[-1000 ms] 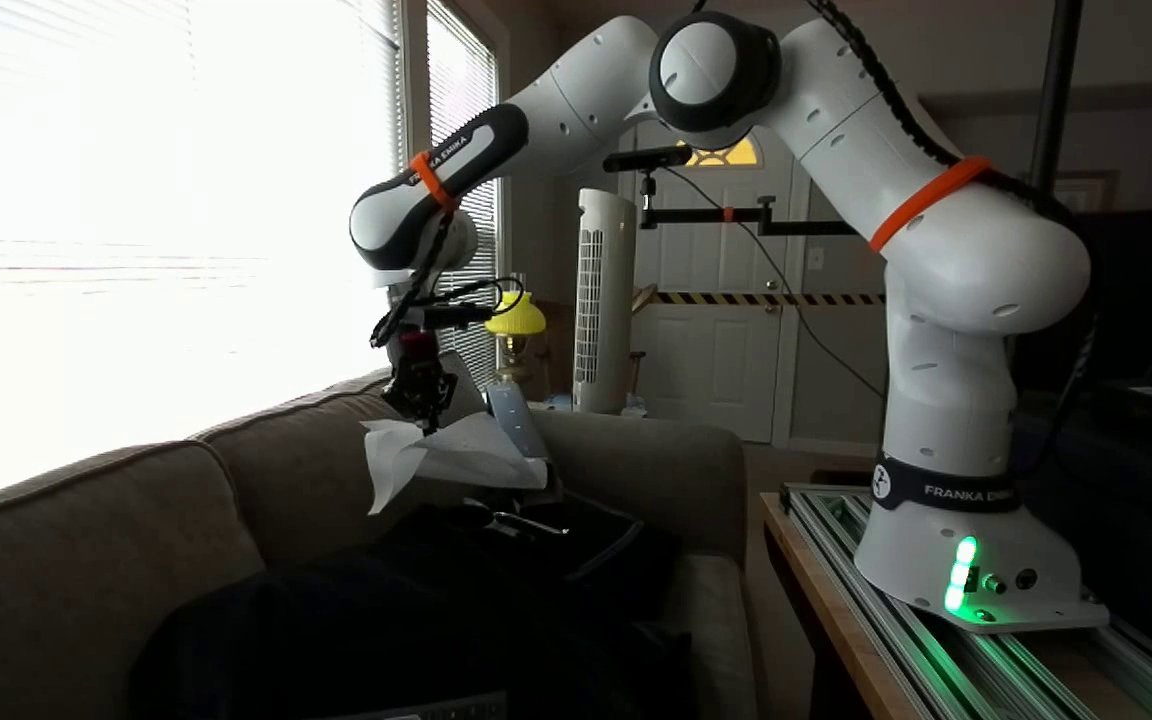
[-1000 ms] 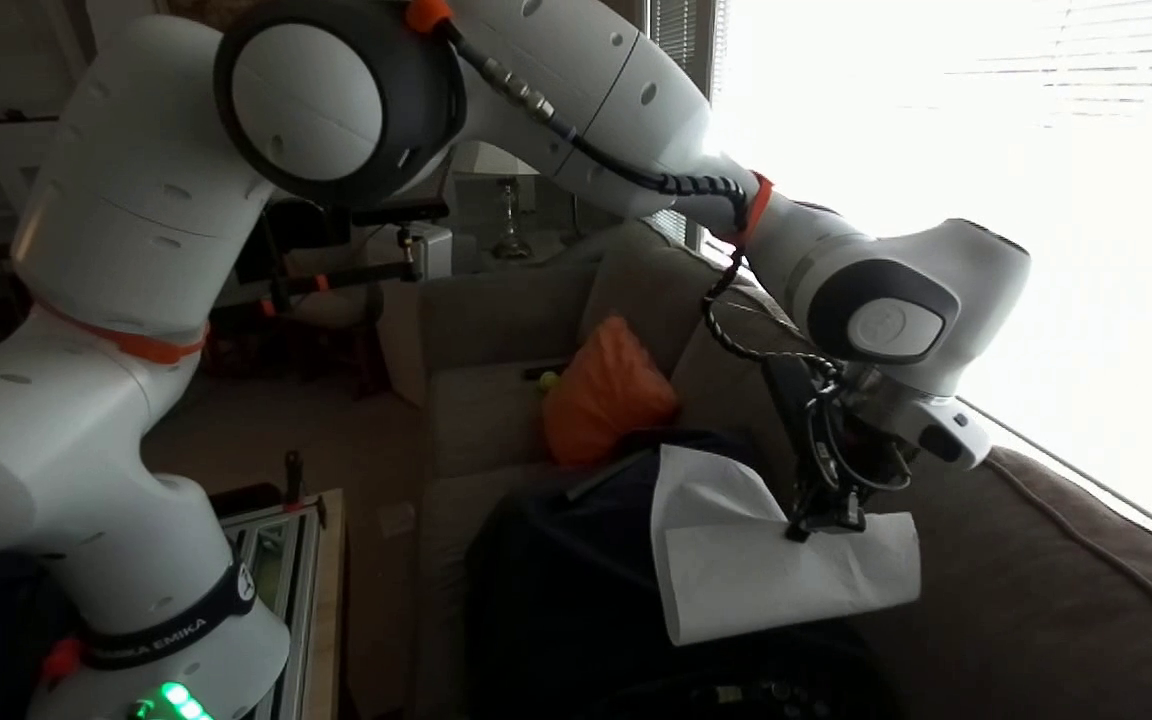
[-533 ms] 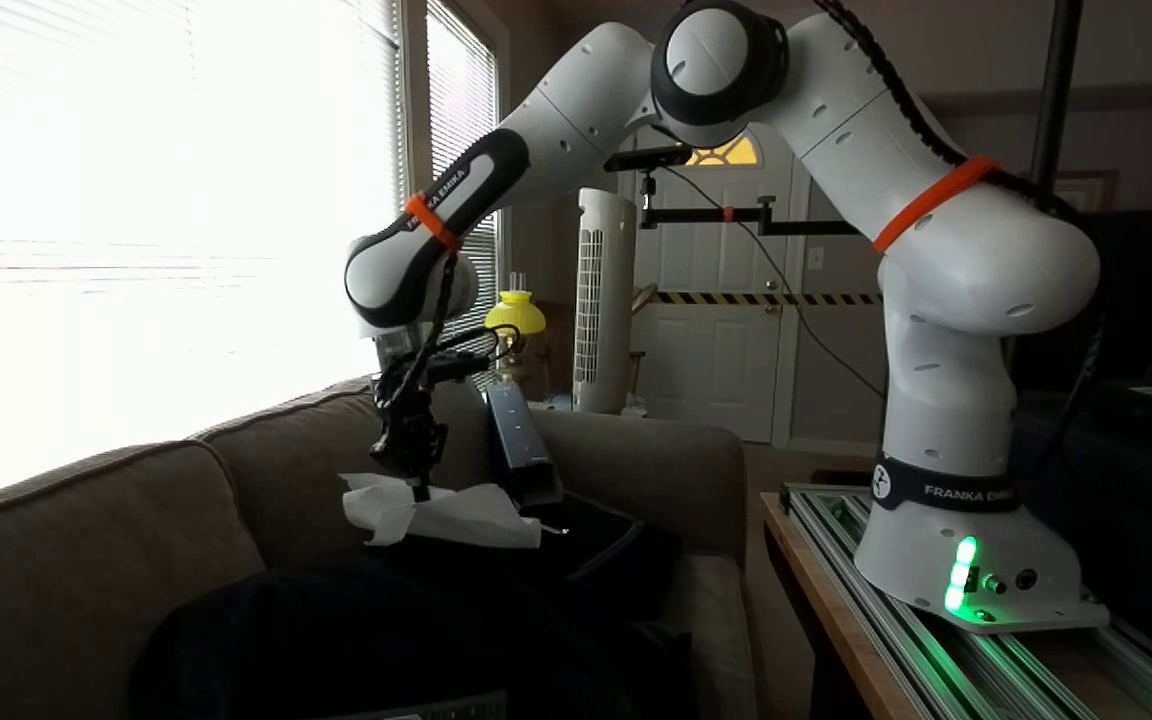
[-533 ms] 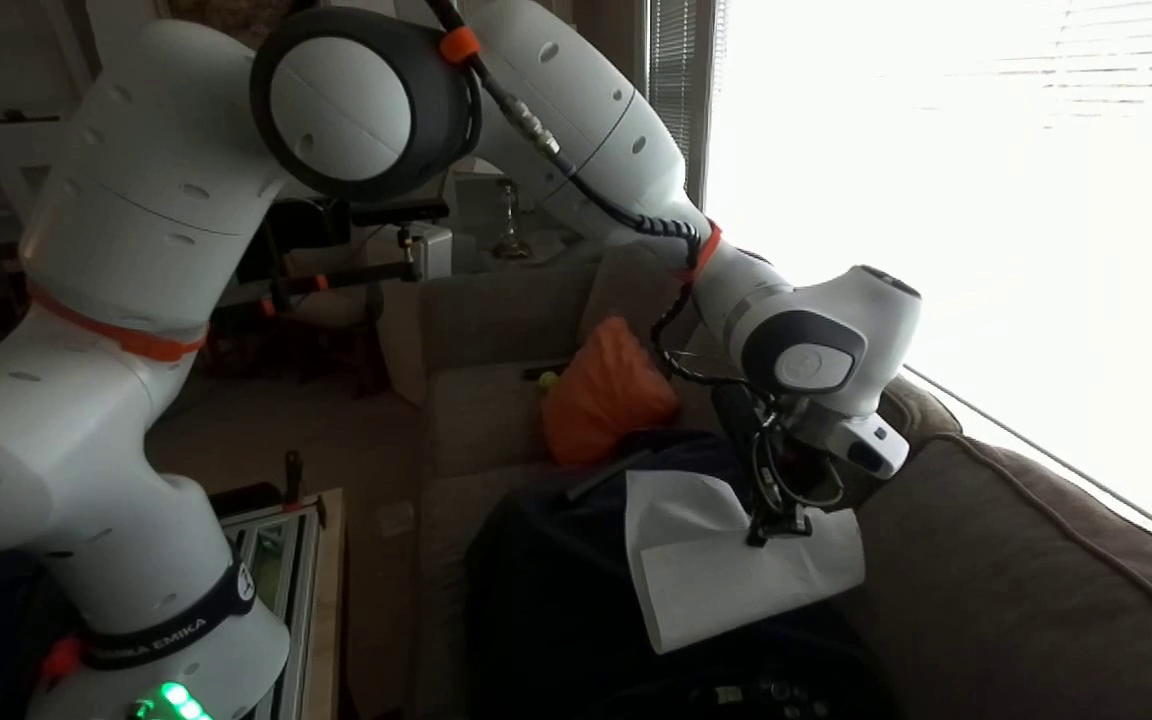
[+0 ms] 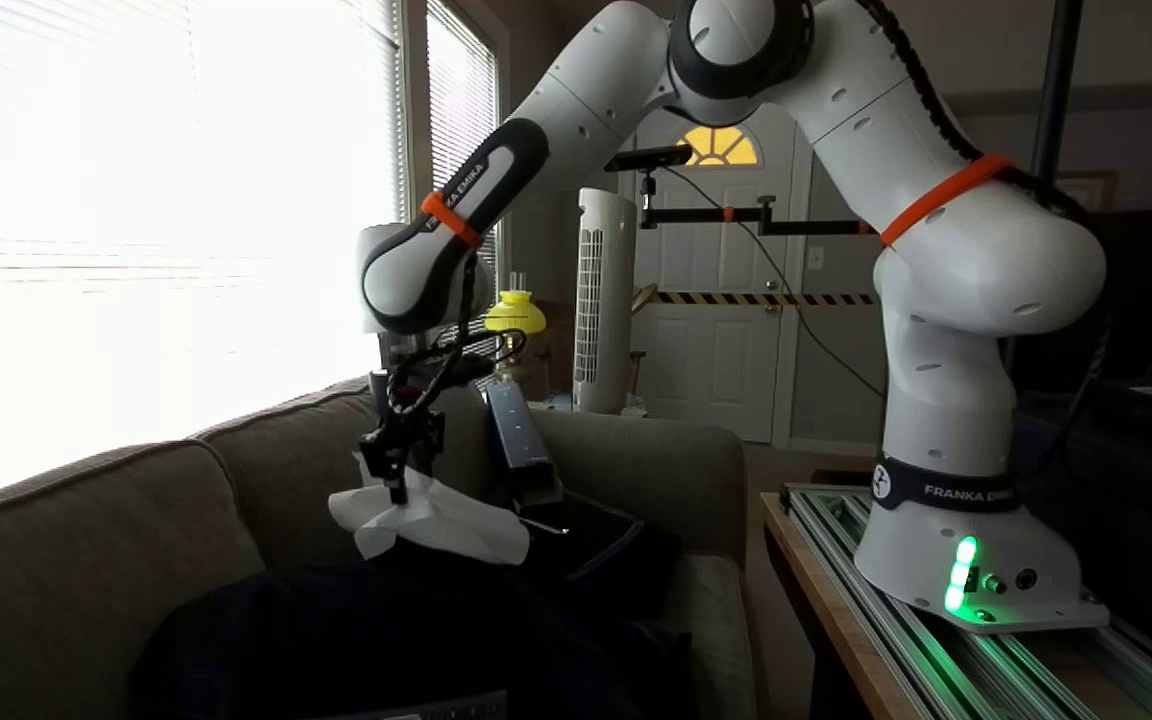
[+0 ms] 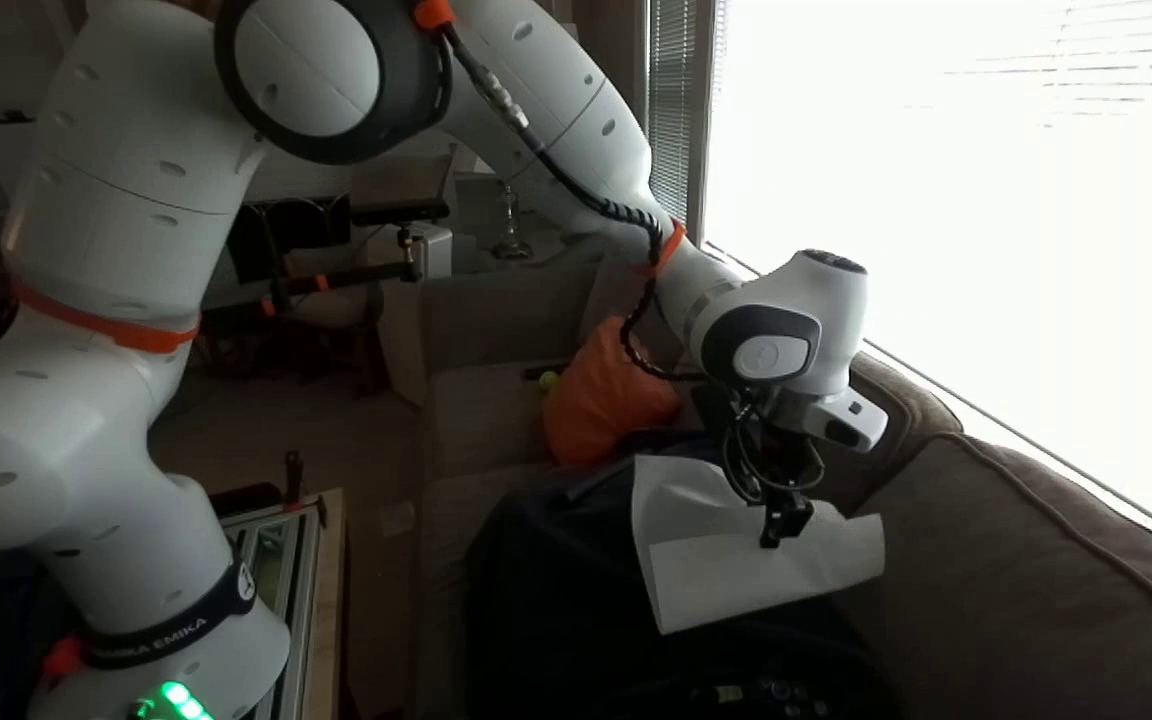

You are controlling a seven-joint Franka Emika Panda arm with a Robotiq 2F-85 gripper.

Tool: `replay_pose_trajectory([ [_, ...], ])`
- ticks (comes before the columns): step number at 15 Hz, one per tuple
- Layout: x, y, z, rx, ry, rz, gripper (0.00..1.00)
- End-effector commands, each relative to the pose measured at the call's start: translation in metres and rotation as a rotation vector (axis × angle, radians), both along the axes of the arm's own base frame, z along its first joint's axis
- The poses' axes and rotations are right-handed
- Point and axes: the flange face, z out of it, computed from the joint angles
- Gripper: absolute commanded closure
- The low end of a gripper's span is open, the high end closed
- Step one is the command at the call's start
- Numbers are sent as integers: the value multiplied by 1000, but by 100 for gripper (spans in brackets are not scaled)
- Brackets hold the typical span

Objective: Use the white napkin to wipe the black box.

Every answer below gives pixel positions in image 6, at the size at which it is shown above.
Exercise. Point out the aluminium rail base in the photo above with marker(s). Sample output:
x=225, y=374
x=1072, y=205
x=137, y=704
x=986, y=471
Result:
x=281, y=574

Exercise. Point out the black boom with orange clamps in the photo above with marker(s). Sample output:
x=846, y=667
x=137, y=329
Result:
x=337, y=266

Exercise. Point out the orange cloth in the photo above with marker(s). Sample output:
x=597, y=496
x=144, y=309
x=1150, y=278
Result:
x=603, y=401

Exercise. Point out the large white window blind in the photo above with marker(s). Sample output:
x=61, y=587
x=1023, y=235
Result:
x=976, y=201

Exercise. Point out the white paper napkin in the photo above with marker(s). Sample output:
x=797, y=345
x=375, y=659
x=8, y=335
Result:
x=710, y=566

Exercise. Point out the beige fabric couch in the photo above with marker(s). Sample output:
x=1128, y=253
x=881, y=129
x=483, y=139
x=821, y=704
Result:
x=1042, y=587

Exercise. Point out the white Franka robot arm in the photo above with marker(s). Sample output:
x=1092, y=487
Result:
x=111, y=266

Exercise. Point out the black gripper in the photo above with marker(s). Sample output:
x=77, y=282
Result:
x=771, y=445

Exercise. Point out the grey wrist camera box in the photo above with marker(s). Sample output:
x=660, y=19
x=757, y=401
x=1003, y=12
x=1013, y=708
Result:
x=848, y=420

